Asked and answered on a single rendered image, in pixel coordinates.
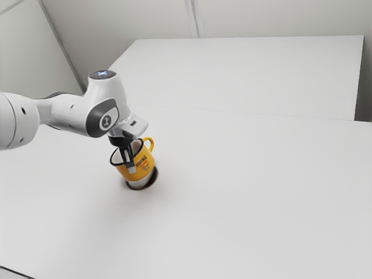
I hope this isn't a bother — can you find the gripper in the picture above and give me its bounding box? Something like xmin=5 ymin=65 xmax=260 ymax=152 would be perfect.
xmin=108 ymin=135 xmax=137 ymax=174

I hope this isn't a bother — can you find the yellow mug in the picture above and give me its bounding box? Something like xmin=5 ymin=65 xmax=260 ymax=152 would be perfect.
xmin=109 ymin=136 xmax=159 ymax=191

